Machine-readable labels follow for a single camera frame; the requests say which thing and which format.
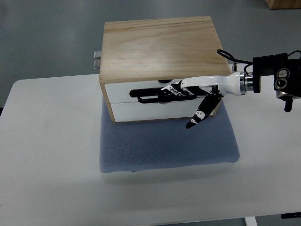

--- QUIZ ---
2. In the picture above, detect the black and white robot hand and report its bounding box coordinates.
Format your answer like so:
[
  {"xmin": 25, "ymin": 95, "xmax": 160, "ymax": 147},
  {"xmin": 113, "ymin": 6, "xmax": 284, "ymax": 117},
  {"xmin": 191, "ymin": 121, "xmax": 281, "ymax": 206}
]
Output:
[{"xmin": 156, "ymin": 72, "xmax": 253, "ymax": 129}]

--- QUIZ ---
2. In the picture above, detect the black drawer handle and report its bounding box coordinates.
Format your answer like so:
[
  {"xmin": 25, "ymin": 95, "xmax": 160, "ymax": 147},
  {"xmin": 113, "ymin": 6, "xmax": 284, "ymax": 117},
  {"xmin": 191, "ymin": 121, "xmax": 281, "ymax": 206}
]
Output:
[{"xmin": 129, "ymin": 84, "xmax": 209, "ymax": 104}]

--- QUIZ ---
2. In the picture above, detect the white drawer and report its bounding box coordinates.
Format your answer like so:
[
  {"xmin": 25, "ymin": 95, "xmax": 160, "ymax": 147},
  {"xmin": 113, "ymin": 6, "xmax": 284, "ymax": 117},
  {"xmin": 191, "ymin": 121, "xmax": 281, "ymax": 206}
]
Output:
[
  {"xmin": 111, "ymin": 97, "xmax": 204, "ymax": 122},
  {"xmin": 104, "ymin": 80, "xmax": 211, "ymax": 104}
]

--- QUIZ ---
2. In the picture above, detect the wooden drawer cabinet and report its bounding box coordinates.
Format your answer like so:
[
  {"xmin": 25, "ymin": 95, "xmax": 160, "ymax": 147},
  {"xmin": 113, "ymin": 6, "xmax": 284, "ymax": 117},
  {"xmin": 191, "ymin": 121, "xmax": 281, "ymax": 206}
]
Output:
[{"xmin": 99, "ymin": 16, "xmax": 230, "ymax": 122}]

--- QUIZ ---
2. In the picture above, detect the cardboard box in corner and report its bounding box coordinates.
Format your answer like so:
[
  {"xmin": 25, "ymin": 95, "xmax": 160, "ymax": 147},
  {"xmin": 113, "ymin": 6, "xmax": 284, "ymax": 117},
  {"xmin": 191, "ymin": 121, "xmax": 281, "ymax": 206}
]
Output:
[{"xmin": 265, "ymin": 0, "xmax": 301, "ymax": 9}]

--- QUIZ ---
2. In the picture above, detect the blue-grey mesh mat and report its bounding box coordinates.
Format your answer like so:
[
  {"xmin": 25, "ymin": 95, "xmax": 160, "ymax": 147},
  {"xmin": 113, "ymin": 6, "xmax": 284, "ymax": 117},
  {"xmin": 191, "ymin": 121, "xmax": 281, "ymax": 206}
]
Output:
[{"xmin": 99, "ymin": 103, "xmax": 240, "ymax": 173}]

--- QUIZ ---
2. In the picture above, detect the white table leg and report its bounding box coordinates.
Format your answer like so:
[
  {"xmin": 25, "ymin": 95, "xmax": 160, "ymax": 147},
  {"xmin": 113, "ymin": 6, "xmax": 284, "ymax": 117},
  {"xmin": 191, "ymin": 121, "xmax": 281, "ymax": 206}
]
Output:
[{"xmin": 244, "ymin": 217, "xmax": 258, "ymax": 226}]

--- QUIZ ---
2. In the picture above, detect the black table control panel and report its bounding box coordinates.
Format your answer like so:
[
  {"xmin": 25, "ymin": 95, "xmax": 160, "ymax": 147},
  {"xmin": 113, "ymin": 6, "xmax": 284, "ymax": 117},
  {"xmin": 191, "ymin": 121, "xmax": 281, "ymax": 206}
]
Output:
[{"xmin": 281, "ymin": 212, "xmax": 301, "ymax": 219}]

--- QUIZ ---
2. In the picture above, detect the metal clamp behind cabinet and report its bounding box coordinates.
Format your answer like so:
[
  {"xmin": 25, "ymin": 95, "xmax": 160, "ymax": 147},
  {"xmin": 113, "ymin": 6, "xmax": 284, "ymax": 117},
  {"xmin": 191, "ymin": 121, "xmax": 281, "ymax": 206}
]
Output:
[{"xmin": 94, "ymin": 50, "xmax": 102, "ymax": 69}]

